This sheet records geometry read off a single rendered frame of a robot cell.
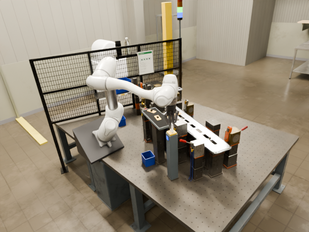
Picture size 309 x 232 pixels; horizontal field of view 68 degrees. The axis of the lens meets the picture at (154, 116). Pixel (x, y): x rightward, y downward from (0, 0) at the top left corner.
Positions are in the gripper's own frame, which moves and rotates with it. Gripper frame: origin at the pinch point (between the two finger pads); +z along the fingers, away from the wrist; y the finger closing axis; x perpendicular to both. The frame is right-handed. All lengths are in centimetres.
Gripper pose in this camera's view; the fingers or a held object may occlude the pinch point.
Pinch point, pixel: (171, 127)
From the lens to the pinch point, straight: 174.6
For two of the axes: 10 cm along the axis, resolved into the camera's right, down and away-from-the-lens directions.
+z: 0.6, 8.8, 4.6
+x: -4.2, -4.0, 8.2
